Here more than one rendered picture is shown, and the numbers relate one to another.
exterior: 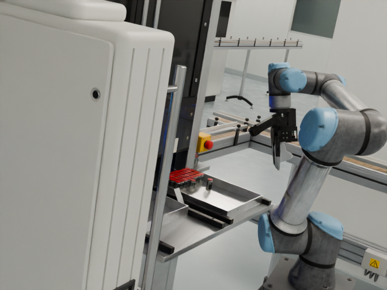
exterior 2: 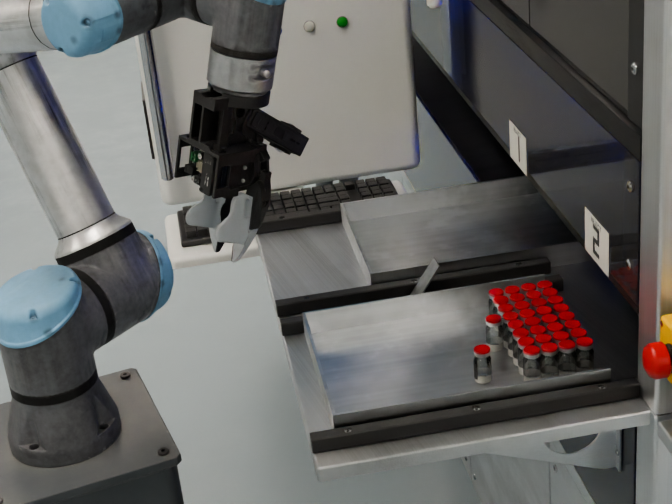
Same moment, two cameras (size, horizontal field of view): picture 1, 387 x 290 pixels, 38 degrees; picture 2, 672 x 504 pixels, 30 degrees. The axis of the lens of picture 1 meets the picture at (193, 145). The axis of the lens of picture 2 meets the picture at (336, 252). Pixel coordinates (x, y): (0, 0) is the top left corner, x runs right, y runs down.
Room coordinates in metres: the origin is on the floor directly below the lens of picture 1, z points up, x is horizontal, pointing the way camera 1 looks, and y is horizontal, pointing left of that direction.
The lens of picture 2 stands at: (3.01, -1.06, 1.73)
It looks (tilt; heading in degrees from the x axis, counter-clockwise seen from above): 26 degrees down; 141
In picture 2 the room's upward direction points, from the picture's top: 6 degrees counter-clockwise
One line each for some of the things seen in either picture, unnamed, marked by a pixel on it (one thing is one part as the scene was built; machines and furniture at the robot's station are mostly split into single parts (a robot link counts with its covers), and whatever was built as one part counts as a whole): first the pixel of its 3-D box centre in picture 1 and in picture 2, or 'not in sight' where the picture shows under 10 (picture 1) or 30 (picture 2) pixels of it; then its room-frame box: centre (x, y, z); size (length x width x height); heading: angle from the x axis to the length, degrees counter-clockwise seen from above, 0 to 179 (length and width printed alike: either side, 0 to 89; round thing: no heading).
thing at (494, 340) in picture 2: (192, 184); (494, 333); (2.05, -0.02, 0.90); 0.02 x 0.02 x 0.05
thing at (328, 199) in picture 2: not in sight; (289, 208); (1.37, 0.19, 0.82); 0.40 x 0.14 x 0.02; 58
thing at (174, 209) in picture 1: (126, 202); (463, 229); (1.80, 0.19, 0.90); 0.34 x 0.26 x 0.04; 57
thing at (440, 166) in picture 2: not in sight; (447, 192); (1.41, 0.55, 0.73); 1.98 x 0.01 x 0.25; 147
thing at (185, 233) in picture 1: (171, 205); (447, 303); (1.90, 0.04, 0.87); 0.70 x 0.48 x 0.02; 147
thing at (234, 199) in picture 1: (207, 191); (447, 350); (2.03, -0.08, 0.90); 0.34 x 0.26 x 0.04; 57
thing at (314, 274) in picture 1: (314, 268); (59, 404); (1.65, -0.45, 0.84); 0.15 x 0.15 x 0.10
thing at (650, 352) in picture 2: (208, 144); (661, 359); (2.33, -0.06, 0.99); 0.04 x 0.04 x 0.04; 57
